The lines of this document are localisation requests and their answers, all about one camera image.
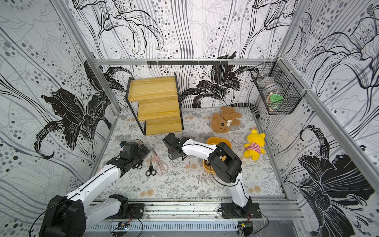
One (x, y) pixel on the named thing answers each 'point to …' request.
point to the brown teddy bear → (221, 122)
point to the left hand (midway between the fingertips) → (146, 154)
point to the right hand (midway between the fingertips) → (178, 150)
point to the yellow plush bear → (254, 147)
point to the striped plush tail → (246, 104)
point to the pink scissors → (160, 165)
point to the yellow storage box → (208, 167)
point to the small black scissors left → (151, 170)
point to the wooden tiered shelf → (159, 105)
